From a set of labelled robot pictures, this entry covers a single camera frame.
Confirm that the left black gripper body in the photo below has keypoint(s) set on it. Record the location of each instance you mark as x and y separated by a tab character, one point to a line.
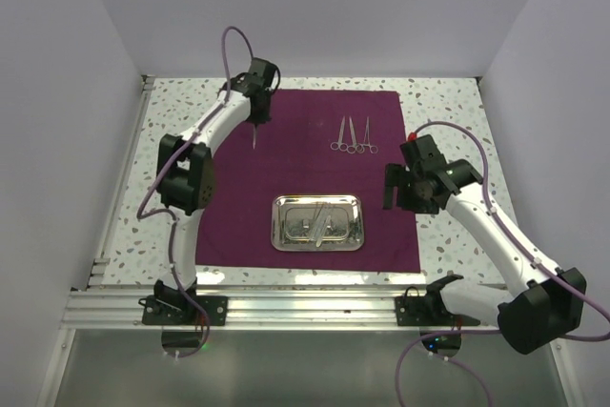
262	115

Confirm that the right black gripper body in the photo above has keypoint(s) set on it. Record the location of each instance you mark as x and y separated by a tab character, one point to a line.
410	194

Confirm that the steel hemostat clamp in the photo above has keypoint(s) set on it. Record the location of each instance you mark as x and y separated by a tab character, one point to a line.
366	146

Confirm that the steel scissors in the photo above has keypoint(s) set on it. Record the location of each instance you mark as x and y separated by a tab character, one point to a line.
354	146
339	144

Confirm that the purple cloth wrap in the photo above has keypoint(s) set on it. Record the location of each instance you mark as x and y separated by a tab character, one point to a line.
293	156

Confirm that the steel tweezers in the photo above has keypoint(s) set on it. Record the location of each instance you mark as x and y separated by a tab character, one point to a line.
320	222

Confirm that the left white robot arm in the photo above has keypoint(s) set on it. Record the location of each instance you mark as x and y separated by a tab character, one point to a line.
185	166

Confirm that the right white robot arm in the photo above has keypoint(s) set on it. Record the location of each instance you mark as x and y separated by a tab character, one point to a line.
541	301

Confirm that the steel instrument tray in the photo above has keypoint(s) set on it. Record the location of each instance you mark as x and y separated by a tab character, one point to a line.
293	216

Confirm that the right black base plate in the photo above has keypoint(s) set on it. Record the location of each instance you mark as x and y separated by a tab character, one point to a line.
426	309

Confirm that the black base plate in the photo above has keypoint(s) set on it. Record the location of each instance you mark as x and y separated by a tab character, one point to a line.
157	313
426	309

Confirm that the aluminium left rail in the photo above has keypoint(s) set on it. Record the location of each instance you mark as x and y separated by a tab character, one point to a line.
97	257

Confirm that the aluminium rail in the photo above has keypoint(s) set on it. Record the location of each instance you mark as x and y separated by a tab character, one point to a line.
97	257
302	308

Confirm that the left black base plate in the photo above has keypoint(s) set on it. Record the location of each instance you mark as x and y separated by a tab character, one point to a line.
157	313

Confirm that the aluminium front rail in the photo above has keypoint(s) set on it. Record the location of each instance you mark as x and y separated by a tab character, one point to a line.
302	308

